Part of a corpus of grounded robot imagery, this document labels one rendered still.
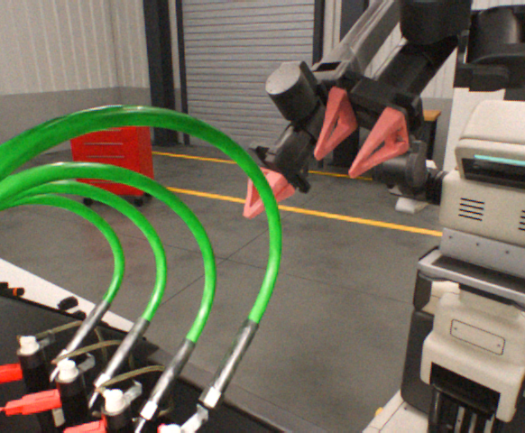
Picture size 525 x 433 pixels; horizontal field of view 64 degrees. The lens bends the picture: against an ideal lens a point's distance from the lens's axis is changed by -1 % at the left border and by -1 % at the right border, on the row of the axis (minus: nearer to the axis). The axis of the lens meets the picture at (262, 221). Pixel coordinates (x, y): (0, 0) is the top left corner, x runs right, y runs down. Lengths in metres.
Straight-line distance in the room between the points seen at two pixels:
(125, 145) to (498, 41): 4.21
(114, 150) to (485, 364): 4.03
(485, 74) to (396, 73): 0.09
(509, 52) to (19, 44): 7.73
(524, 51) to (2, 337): 0.70
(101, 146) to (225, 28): 3.66
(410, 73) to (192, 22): 7.51
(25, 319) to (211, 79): 7.22
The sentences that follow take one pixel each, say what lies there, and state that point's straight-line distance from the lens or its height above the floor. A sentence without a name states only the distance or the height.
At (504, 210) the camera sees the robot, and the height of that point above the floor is 1.17.
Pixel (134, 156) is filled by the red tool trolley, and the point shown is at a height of 0.56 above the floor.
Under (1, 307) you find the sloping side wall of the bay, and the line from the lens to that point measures 0.65.
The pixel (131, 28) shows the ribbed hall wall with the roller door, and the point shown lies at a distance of 9.00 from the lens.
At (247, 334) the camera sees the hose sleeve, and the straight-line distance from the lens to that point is 0.47.
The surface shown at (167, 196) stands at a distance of 0.43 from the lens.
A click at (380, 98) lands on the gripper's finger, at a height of 1.42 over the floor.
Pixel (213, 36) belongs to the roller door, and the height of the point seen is 1.85.
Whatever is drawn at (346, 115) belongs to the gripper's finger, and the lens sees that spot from 0.53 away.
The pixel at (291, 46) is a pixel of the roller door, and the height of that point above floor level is 1.68.
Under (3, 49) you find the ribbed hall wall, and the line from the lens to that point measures 7.87.
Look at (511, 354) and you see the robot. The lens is 1.17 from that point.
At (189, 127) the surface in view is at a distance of 0.33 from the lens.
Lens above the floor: 1.46
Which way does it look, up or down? 21 degrees down
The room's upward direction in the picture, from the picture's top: straight up
